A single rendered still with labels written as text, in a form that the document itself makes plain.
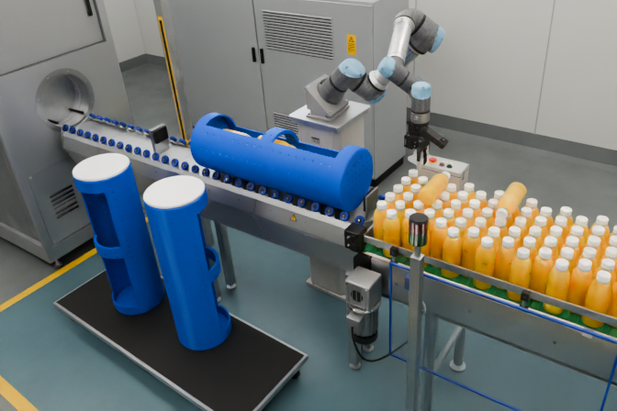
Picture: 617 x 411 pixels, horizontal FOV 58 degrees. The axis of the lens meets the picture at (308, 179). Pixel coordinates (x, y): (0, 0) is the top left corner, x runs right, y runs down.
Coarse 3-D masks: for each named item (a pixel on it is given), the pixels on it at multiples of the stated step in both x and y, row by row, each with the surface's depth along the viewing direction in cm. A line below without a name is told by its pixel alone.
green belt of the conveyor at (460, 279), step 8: (368, 248) 229; (376, 248) 229; (384, 256) 224; (400, 256) 223; (408, 264) 218; (432, 272) 213; (440, 272) 213; (456, 280) 208; (464, 280) 208; (472, 280) 208; (488, 288) 204; (496, 288) 203; (504, 296) 199; (528, 304) 195; (536, 304) 195; (544, 312) 192; (568, 312) 190; (568, 320) 187; (576, 320) 187; (592, 328) 183; (600, 328) 183; (608, 328) 183; (616, 328) 183; (616, 336) 180
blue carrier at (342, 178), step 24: (216, 120) 283; (192, 144) 272; (216, 144) 264; (240, 144) 256; (264, 144) 250; (216, 168) 272; (240, 168) 259; (264, 168) 249; (288, 168) 241; (312, 168) 235; (336, 168) 229; (360, 168) 239; (288, 192) 251; (312, 192) 238; (336, 192) 230; (360, 192) 244
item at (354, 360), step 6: (348, 312) 269; (348, 336) 277; (348, 342) 280; (348, 348) 282; (354, 348) 279; (360, 348) 283; (354, 354) 281; (354, 360) 283; (360, 360) 287; (354, 366) 288; (360, 366) 288
